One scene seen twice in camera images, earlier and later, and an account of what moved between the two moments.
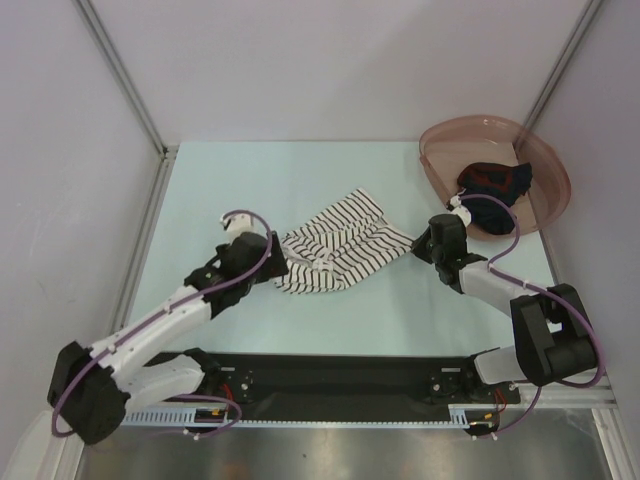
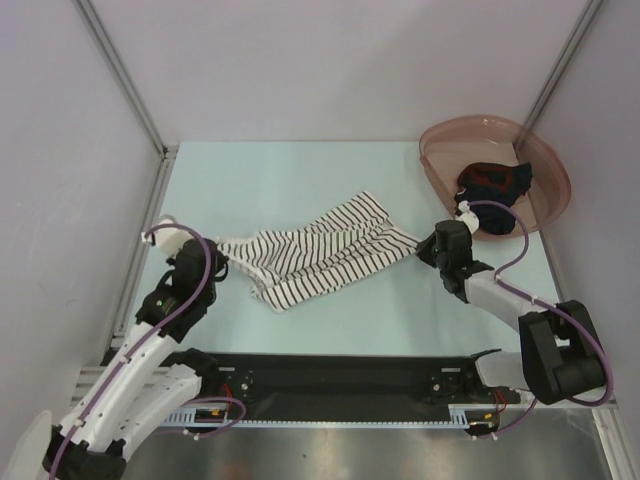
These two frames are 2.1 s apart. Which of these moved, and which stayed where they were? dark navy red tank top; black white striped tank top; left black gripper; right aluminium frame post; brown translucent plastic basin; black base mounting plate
Moved: left black gripper; black white striped tank top
Stayed: black base mounting plate; dark navy red tank top; right aluminium frame post; brown translucent plastic basin
